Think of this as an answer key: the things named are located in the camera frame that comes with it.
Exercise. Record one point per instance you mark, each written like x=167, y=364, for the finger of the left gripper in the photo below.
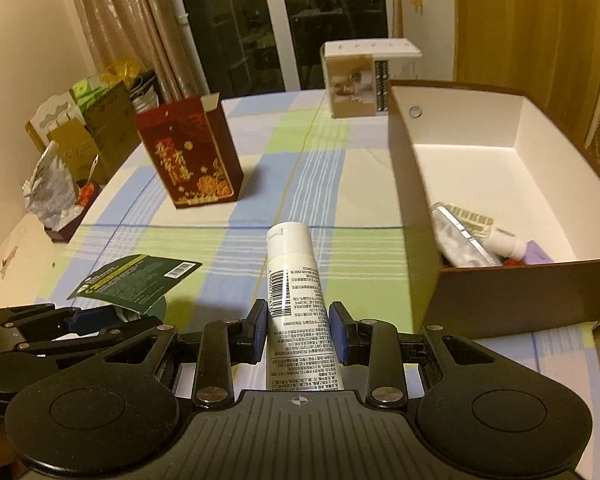
x=125, y=344
x=39, y=323

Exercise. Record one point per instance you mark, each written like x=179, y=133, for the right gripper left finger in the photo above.
x=225, y=344

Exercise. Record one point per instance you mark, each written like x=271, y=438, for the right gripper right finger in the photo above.
x=375, y=345

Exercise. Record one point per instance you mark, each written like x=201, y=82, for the dark green carded package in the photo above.
x=135, y=285

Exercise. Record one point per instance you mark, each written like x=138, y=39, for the white barcode tube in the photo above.
x=301, y=354

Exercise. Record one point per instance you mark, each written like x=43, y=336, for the cream white hair claw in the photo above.
x=467, y=217

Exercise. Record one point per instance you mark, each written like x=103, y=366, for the red snack packet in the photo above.
x=512, y=262

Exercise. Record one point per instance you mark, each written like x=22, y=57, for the small white bottle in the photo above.
x=504, y=244

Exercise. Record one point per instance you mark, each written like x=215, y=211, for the purple cosmetic tube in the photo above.
x=535, y=254

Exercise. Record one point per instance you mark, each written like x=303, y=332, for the crumpled silver foil bag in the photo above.
x=50, y=193

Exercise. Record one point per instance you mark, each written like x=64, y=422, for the checked tablecloth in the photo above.
x=301, y=165

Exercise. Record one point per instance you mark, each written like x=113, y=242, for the brown cardboard storage box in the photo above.
x=492, y=151

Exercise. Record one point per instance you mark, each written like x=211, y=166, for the brown paper bag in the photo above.
x=93, y=143

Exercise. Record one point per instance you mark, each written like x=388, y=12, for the red gold gift box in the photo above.
x=194, y=154

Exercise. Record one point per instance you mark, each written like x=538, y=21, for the white product box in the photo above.
x=357, y=73

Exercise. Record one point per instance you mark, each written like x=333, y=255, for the pinkish curtain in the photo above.
x=146, y=31

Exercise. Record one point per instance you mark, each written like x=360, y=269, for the orange brown curtain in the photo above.
x=549, y=50

